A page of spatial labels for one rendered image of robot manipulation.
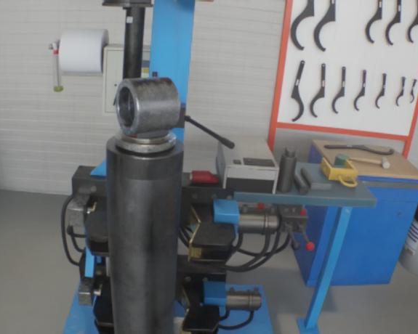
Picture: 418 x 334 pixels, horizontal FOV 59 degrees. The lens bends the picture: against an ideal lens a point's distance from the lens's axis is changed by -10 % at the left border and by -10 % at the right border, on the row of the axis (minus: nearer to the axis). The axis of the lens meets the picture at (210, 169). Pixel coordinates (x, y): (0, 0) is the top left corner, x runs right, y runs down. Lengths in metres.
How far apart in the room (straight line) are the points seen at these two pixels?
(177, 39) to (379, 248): 2.08
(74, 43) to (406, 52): 2.87
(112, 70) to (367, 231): 1.99
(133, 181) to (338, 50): 2.83
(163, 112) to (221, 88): 2.49
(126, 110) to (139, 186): 0.22
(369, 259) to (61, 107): 2.86
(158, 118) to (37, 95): 2.80
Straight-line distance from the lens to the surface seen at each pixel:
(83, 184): 1.82
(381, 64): 3.81
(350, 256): 3.00
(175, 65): 1.82
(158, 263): 1.18
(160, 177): 1.03
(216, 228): 1.63
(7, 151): 4.04
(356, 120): 3.83
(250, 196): 1.81
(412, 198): 2.96
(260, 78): 3.51
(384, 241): 3.05
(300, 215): 1.79
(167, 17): 1.80
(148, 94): 1.00
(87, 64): 2.30
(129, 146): 1.03
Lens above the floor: 1.85
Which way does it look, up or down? 24 degrees down
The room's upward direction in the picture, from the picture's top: 6 degrees clockwise
